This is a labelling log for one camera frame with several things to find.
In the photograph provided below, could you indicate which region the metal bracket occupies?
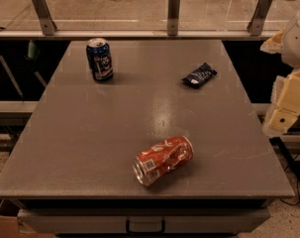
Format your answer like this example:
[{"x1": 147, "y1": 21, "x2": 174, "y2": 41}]
[
  {"x1": 247, "y1": 0, "x2": 273, "y2": 36},
  {"x1": 31, "y1": 0, "x2": 56, "y2": 36},
  {"x1": 167, "y1": 0, "x2": 180, "y2": 36}
]

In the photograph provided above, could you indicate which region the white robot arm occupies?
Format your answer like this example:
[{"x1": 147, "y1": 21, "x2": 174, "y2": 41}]
[{"x1": 260, "y1": 11, "x2": 300, "y2": 137}]

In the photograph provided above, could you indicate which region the crushed orange soda can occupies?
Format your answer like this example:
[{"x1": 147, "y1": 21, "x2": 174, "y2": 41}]
[{"x1": 133, "y1": 136, "x2": 194, "y2": 186}]

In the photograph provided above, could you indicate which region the left metal bracket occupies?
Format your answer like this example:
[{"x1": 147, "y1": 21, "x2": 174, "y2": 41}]
[{"x1": 31, "y1": 0, "x2": 56, "y2": 36}]

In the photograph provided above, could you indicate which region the cardboard box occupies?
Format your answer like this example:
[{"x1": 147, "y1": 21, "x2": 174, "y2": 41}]
[{"x1": 0, "y1": 199, "x2": 54, "y2": 238}]

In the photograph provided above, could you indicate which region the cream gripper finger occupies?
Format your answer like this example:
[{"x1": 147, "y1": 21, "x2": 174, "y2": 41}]
[
  {"x1": 262, "y1": 68, "x2": 300, "y2": 137},
  {"x1": 260, "y1": 28, "x2": 285, "y2": 54}
]

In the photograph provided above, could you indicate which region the blue pepsi can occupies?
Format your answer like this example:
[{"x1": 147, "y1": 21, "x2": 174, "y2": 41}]
[{"x1": 86, "y1": 38, "x2": 113, "y2": 81}]

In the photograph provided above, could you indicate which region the middle metal bracket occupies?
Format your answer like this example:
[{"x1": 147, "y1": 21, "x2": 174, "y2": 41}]
[{"x1": 167, "y1": 0, "x2": 180, "y2": 36}]

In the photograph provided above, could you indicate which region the right metal bracket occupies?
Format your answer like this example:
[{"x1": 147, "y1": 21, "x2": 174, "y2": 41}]
[{"x1": 247, "y1": 0, "x2": 273, "y2": 36}]

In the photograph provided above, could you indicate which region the dark blue rxbar wrapper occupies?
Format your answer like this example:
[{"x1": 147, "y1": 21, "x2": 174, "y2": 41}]
[{"x1": 181, "y1": 62, "x2": 217, "y2": 88}]

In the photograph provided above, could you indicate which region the metal rail beam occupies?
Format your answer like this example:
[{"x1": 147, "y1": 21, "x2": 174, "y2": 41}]
[{"x1": 0, "y1": 30, "x2": 277, "y2": 41}]

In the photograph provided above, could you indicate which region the grey drawer with handle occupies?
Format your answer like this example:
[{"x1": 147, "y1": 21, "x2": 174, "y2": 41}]
[{"x1": 18, "y1": 208, "x2": 270, "y2": 235}]

